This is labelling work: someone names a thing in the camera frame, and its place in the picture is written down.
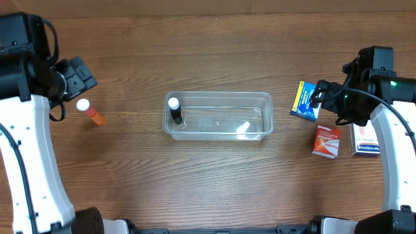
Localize orange tube white cap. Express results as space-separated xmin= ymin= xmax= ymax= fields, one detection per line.
xmin=76 ymin=99 xmax=105 ymax=125

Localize red white medicine box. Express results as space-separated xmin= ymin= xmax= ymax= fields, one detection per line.
xmin=312 ymin=125 xmax=341 ymax=159

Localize black tube white cap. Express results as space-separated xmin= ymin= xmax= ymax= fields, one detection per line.
xmin=168 ymin=97 xmax=183 ymax=124

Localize clear plastic container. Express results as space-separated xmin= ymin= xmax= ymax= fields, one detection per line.
xmin=162 ymin=91 xmax=274 ymax=141

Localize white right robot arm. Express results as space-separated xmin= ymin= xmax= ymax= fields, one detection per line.
xmin=309 ymin=75 xmax=415 ymax=233

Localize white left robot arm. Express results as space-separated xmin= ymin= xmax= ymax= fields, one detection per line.
xmin=1 ymin=53 xmax=129 ymax=233

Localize blue yellow medicine box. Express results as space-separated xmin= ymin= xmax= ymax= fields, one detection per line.
xmin=290 ymin=81 xmax=321 ymax=122

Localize white blue plaster box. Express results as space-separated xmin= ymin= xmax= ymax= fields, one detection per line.
xmin=350 ymin=120 xmax=380 ymax=156

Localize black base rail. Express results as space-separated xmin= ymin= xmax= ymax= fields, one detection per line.
xmin=130 ymin=224 xmax=308 ymax=234

